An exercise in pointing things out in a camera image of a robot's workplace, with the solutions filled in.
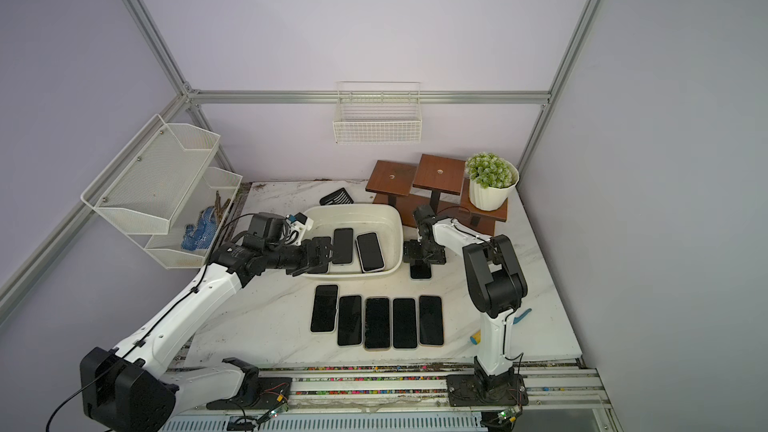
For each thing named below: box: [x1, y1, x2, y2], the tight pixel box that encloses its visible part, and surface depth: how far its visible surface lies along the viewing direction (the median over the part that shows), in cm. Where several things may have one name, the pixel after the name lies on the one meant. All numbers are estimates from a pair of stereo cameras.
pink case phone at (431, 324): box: [419, 295, 444, 345], surface depth 85 cm
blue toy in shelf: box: [181, 206, 217, 251], surface depth 90 cm
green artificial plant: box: [466, 152, 513, 189], surface depth 83 cm
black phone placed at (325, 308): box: [310, 285, 339, 332], surface depth 90 cm
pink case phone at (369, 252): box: [355, 232, 385, 273], surface depth 100 cm
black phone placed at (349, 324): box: [337, 295, 362, 346], surface depth 88 cm
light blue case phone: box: [393, 298, 417, 348], surface depth 86 cm
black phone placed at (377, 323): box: [363, 296, 392, 352], surface depth 85 cm
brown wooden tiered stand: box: [365, 154, 508, 236], surface depth 97 cm
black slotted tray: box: [319, 187, 354, 205], surface depth 117 cm
